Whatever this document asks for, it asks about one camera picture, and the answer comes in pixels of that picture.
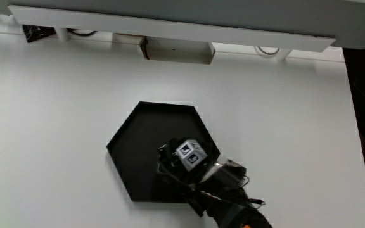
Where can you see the person's right hand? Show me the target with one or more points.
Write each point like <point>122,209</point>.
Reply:
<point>190,154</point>

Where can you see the black hexagonal plate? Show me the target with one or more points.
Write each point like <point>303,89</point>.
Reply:
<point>141,149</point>

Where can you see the white desk shelf riser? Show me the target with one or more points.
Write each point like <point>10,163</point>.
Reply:
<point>170,31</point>

